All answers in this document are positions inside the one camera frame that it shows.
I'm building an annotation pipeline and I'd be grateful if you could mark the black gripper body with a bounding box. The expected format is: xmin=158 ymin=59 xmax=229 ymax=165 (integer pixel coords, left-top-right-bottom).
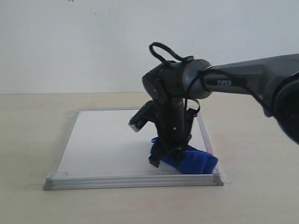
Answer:
xmin=153 ymin=98 xmax=199 ymax=151

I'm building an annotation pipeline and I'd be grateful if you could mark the blue microfibre cloth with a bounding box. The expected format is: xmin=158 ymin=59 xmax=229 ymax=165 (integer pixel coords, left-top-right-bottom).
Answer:
xmin=151 ymin=137 xmax=218 ymax=175

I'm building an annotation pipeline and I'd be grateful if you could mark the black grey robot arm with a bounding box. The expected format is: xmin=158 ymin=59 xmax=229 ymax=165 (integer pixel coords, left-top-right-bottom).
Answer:
xmin=142 ymin=54 xmax=299 ymax=167

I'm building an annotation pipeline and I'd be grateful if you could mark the white board with aluminium frame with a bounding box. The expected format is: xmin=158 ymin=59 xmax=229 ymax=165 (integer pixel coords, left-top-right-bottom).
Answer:
xmin=43 ymin=107 xmax=224 ymax=191

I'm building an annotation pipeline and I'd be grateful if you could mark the clear tape front right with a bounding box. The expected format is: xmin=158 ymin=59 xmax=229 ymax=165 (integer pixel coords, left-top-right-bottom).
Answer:
xmin=217 ymin=167 xmax=233 ymax=185

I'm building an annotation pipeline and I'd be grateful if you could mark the clear tape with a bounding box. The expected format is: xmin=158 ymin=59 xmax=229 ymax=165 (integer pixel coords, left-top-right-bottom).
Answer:
xmin=27 ymin=172 xmax=69 ymax=186
xmin=217 ymin=167 xmax=233 ymax=185
xmin=64 ymin=110 xmax=81 ymax=119

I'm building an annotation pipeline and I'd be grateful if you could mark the clear tape back left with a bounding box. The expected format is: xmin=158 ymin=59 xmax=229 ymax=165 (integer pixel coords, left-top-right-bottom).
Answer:
xmin=64 ymin=110 xmax=81 ymax=119

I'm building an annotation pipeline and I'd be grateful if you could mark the clear tape front left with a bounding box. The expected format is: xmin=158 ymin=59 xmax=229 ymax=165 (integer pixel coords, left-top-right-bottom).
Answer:
xmin=27 ymin=172 xmax=69 ymax=186

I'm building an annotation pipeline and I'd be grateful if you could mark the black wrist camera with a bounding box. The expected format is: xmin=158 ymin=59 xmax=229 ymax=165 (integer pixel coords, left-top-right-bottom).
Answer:
xmin=128 ymin=100 xmax=156 ymax=133

